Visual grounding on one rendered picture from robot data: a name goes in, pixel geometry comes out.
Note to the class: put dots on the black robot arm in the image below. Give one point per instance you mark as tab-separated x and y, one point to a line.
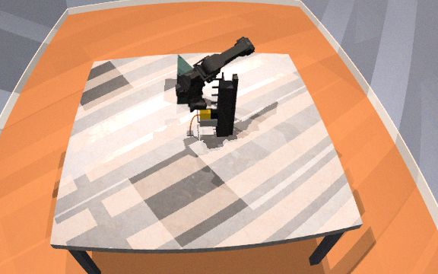
211	66

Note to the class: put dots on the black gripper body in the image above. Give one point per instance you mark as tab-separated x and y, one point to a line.
197	103

